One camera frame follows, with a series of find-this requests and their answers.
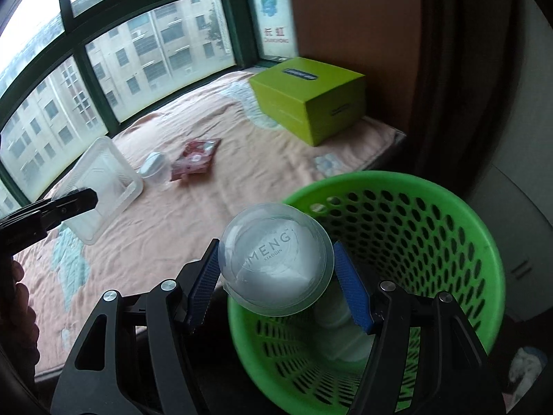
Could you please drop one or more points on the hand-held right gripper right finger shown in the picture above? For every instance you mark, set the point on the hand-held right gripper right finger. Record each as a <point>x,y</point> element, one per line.
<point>352,289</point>

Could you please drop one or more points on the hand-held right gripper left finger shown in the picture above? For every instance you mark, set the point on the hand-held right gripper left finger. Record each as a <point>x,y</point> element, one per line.
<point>203,287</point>

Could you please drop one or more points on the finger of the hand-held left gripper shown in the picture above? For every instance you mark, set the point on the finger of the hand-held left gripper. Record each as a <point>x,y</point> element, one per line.
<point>71,207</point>

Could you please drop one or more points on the clear plastic tray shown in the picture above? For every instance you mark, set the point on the clear plastic tray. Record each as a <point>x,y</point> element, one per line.
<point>108,177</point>

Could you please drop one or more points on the clear domed plastic cup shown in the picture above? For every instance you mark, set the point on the clear domed plastic cup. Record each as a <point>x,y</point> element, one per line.
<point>276,276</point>

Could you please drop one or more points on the green perforated plastic basket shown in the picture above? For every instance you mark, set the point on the green perforated plastic basket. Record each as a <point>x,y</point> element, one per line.
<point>481,242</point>

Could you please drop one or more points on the person's left hand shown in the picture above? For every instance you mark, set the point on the person's left hand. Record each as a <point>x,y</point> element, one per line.
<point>23,320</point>

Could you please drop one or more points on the white plastic container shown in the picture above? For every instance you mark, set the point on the white plastic container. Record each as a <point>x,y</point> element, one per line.
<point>343,333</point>

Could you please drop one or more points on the pink printed blanket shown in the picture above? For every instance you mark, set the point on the pink printed blanket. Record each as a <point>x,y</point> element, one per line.
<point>181,224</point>

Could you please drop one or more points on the small clear plastic cup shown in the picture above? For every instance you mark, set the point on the small clear plastic cup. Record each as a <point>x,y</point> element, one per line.
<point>157,178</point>

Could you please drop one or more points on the red snack packet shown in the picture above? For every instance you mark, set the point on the red snack packet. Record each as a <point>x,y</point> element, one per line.
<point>194,160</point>

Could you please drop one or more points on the beige apartment building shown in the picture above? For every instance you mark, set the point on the beige apartment building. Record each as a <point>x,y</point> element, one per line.
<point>151,47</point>

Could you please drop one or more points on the patterned white cloth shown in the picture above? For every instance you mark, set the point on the patterned white cloth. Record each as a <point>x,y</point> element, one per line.
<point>527,367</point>

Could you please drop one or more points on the white cabinet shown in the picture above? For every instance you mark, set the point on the white cabinet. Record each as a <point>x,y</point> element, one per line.
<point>518,181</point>

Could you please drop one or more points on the green cardboard box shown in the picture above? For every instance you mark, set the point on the green cardboard box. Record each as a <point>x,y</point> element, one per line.
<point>281,99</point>

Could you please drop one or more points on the wooden wardrobe panel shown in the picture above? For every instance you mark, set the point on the wooden wardrobe panel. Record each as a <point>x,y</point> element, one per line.
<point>354,17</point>

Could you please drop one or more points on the white box with leaf print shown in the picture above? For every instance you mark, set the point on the white box with leaf print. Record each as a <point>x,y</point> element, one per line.
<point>274,13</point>

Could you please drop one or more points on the green window frame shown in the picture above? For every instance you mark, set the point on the green window frame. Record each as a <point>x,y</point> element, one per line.
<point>235,21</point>

